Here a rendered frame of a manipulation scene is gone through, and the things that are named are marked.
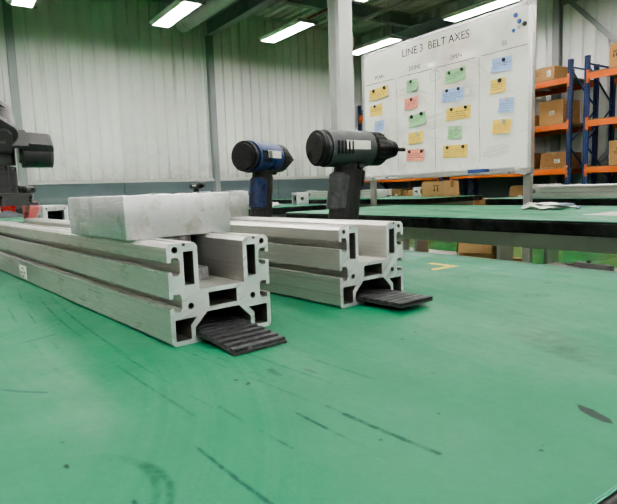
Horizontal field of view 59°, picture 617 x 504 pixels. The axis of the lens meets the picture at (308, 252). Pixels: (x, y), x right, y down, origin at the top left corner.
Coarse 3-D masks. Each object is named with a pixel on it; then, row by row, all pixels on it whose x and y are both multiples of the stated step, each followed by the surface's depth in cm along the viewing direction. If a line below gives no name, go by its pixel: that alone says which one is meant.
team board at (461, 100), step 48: (528, 0) 313; (384, 48) 412; (432, 48) 375; (480, 48) 343; (528, 48) 317; (384, 96) 416; (432, 96) 379; (480, 96) 347; (528, 96) 319; (432, 144) 383; (480, 144) 350; (528, 144) 322; (528, 192) 329
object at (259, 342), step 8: (256, 336) 45; (264, 336) 45; (272, 336) 45; (280, 336) 45; (224, 344) 43; (232, 344) 43; (240, 344) 43; (248, 344) 43; (256, 344) 43; (264, 344) 43; (272, 344) 44; (232, 352) 42; (240, 352) 42; (248, 352) 42
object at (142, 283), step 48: (0, 240) 93; (48, 240) 70; (96, 240) 56; (144, 240) 48; (192, 240) 55; (240, 240) 48; (48, 288) 72; (96, 288) 57; (144, 288) 47; (192, 288) 45; (240, 288) 48; (192, 336) 45
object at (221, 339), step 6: (240, 330) 46; (246, 330) 46; (252, 330) 46; (258, 330) 47; (264, 330) 46; (270, 330) 46; (216, 336) 44; (222, 336) 44; (228, 336) 45; (234, 336) 44; (240, 336) 44; (246, 336) 45; (252, 336) 45; (216, 342) 44; (222, 342) 43; (228, 342) 44
